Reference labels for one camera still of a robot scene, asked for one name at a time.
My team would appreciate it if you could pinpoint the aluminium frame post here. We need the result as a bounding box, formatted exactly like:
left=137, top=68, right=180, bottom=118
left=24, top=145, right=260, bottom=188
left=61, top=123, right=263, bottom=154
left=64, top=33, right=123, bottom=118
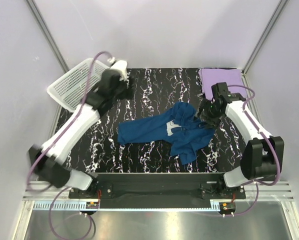
left=242, top=0, right=289, bottom=76
left=25, top=0, right=70, bottom=73

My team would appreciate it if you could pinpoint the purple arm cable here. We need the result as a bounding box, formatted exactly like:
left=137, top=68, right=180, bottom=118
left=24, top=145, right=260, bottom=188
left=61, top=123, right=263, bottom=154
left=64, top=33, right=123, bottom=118
left=26, top=51, right=115, bottom=193
left=226, top=84, right=282, bottom=186

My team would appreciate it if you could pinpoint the aluminium front rail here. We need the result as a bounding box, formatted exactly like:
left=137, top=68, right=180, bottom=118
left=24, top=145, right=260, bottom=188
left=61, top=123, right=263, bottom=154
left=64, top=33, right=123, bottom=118
left=22, top=181, right=294, bottom=202

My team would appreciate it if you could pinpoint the blue t shirt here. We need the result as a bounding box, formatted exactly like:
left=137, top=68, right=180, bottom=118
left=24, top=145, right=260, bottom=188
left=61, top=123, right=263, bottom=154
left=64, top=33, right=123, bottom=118
left=117, top=102, right=215, bottom=165

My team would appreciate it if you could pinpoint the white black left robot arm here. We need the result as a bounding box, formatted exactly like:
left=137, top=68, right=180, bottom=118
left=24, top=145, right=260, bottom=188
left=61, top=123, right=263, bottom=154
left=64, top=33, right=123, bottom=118
left=28, top=58, right=133, bottom=198

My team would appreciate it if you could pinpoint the white plastic mesh basket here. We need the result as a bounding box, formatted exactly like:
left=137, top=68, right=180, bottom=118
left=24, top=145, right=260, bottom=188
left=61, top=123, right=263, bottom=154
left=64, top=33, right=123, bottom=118
left=46, top=57, right=108, bottom=116

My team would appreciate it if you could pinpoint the left aluminium frame post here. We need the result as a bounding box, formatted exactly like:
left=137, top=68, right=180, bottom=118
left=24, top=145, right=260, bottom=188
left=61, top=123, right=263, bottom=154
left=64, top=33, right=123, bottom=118
left=25, top=0, right=70, bottom=73

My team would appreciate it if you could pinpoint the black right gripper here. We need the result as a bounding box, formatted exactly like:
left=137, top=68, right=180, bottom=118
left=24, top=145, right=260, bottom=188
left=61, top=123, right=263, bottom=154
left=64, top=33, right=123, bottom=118
left=192, top=98, right=223, bottom=131

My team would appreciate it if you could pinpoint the right aluminium frame post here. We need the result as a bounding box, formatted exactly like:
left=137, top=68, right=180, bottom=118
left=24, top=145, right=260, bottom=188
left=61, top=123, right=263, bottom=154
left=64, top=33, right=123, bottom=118
left=242, top=0, right=289, bottom=76

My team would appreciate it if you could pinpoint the folded purple t shirt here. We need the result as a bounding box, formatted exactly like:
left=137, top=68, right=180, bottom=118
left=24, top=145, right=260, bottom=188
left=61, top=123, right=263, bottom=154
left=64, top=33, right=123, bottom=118
left=198, top=68, right=244, bottom=100

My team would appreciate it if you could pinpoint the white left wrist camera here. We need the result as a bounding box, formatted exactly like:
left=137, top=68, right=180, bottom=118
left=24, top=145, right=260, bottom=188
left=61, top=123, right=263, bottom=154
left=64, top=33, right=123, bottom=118
left=107, top=57, right=128, bottom=81

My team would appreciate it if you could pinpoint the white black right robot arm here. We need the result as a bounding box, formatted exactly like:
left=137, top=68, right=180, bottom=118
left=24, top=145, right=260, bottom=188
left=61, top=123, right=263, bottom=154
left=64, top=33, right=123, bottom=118
left=196, top=82, right=285, bottom=198

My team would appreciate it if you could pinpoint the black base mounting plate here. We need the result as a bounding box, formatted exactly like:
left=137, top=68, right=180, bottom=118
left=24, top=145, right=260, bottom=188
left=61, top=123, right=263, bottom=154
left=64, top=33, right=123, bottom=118
left=68, top=173, right=246, bottom=207

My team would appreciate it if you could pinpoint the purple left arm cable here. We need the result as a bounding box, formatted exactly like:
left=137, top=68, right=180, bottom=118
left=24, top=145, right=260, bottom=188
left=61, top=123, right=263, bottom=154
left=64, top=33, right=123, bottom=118
left=26, top=51, right=115, bottom=193

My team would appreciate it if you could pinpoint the white slotted cable duct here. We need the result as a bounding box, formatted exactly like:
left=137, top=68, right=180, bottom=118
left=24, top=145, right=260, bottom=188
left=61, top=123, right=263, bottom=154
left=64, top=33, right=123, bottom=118
left=33, top=200, right=221, bottom=212

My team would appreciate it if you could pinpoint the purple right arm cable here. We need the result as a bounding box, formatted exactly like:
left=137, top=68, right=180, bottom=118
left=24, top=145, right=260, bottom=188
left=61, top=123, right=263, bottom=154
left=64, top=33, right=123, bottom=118
left=226, top=84, right=282, bottom=186

